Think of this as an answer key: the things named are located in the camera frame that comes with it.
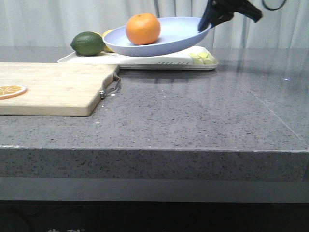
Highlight white curtain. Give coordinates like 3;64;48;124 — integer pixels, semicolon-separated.
0;0;309;48

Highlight light blue plate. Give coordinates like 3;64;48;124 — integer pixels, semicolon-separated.
103;17;211;57

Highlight metal cutting board handle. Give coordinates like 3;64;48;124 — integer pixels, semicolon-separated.
99;73;121;99

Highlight orange mandarin fruit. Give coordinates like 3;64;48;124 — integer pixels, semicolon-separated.
126;13;161;45

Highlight white plastic tray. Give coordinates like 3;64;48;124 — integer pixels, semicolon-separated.
58;46;218;70

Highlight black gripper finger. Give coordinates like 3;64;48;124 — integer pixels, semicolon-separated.
197;0;234;32
234;0;263;23

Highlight green lime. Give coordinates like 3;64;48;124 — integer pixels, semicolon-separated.
70;31;105;56

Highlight wooden cutting board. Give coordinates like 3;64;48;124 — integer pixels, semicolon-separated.
0;62;119;116

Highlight black cable loop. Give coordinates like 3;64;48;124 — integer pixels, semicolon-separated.
262;0;288;11

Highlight yellow lemon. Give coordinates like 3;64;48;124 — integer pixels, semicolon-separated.
101;29;114;53

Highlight orange slice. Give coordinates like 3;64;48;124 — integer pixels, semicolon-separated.
0;85;28;100

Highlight yellow-green plastic cutlery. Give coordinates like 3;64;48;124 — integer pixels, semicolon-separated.
189;52;217;65

